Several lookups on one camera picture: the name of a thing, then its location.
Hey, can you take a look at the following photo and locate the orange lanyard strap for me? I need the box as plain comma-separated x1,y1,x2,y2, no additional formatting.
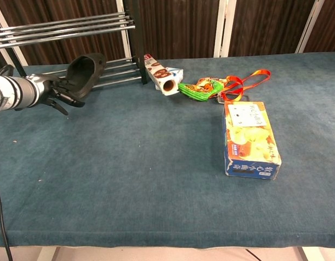
220,69,271,102

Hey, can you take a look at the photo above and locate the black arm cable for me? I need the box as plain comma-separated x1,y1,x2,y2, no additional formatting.
0,165,14,261

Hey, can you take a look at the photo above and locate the orange blue biscuit box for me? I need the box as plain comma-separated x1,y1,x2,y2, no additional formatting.
223,101,282,181

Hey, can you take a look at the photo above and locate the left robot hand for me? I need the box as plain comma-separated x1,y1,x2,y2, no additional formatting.
33,74,86,116

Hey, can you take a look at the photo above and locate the metal bar rack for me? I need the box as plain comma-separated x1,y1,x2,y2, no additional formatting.
0,0,150,91

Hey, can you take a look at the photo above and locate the white partition post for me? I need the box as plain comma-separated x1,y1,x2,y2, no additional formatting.
294,0,324,54
115,0,130,59
213,0,237,58

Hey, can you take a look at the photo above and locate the long white brown cookie box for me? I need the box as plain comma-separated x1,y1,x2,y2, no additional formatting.
144,53,180,96

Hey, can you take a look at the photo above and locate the blue felt table cover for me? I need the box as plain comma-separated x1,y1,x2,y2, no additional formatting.
0,51,335,248

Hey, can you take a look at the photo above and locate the orange snack bag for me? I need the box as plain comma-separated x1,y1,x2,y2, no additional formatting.
195,77,228,91

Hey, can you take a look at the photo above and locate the green snack bag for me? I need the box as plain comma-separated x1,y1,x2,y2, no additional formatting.
178,80,225,103

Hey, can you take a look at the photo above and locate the black rubber slipper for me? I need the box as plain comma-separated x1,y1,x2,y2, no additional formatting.
64,53,107,99

